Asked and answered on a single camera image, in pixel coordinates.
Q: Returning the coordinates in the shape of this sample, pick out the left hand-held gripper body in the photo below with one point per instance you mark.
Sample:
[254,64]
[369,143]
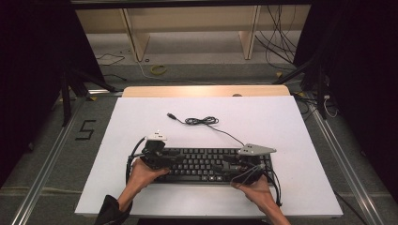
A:
[155,154]

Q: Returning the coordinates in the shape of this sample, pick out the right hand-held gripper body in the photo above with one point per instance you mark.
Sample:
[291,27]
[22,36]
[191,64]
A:
[253,149]

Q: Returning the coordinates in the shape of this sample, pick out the black keyboard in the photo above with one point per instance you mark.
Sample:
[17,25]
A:
[197,162]

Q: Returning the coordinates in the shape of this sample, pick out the person's left hand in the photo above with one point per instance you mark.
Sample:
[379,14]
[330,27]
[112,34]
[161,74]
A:
[142,176]

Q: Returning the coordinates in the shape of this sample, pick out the person's right hand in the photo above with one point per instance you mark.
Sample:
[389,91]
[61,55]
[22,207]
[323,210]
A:
[259,190]

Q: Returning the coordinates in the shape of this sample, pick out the person's black sleeve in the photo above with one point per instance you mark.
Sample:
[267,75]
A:
[111,212]

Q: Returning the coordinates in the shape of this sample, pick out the yellow tape roll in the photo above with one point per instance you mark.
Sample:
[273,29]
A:
[158,69]

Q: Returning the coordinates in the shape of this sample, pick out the black metal stand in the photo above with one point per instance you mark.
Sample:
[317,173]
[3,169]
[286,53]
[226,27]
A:
[320,90]
[66,93]

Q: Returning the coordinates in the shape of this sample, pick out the black curtain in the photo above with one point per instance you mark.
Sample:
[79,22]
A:
[31,78]
[363,78]

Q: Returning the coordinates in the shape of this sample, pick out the aluminium floor rail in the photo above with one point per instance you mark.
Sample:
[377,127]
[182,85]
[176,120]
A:
[47,162]
[347,168]

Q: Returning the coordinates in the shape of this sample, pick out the beige wooden desk frame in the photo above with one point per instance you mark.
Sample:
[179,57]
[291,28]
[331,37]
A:
[194,18]

